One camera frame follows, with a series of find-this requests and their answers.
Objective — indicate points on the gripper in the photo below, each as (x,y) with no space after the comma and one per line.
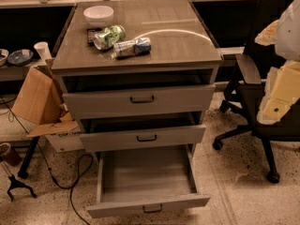
(289,32)

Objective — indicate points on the grey bottom drawer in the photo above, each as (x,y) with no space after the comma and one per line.
(145,181)

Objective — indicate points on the grey drawer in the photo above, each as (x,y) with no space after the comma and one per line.
(143,131)
(108,96)
(145,181)

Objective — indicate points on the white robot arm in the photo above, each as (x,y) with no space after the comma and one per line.
(284,33)

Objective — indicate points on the grey top drawer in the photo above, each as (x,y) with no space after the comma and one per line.
(108,96)

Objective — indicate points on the grey drawer cabinet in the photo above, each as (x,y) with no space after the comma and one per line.
(179,42)

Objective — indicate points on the grey middle drawer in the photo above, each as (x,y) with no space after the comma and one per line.
(143,131)

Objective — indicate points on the black office chair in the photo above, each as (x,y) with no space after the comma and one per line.
(245,90)

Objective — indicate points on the blue white crushed can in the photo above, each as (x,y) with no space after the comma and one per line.
(132,47)

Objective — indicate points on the green crushed can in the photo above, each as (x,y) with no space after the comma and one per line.
(106,38)

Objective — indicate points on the white bowl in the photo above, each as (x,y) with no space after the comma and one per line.
(99,16)

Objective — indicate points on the white printed box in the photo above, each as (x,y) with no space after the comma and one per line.
(66,141)

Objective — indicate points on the white paper cup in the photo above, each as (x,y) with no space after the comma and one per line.
(42,49)

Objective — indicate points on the brown cardboard box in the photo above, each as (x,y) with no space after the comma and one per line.
(39,102)

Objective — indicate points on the dark blue plate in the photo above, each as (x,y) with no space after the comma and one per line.
(20,58)

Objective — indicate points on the black stand leg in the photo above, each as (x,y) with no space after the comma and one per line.
(30,150)

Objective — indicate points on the grey bowl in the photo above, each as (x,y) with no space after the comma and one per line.
(3,56)

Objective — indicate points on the brown cylindrical container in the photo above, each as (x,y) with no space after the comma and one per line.
(9,155)

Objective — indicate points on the black tripod foot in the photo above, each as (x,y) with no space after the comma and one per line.
(14,183)

